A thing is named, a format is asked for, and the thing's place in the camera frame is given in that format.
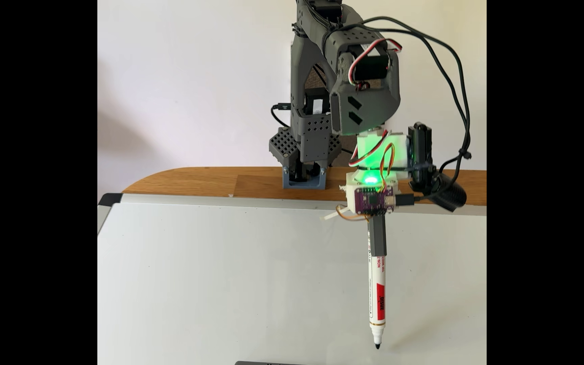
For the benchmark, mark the blue grey base clamp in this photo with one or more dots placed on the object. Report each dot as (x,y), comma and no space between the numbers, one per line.
(304,183)

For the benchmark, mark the purple circuit board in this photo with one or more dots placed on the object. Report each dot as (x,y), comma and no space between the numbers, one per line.
(373,200)

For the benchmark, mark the whiteboard with silver frame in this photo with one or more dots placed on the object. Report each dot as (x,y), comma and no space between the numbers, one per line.
(195,284)

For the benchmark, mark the white whiteboard marker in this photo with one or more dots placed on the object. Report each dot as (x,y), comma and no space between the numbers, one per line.
(377,294)

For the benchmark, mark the grey Da Pinchi pen holder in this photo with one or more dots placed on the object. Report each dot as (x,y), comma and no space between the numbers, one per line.
(264,363)

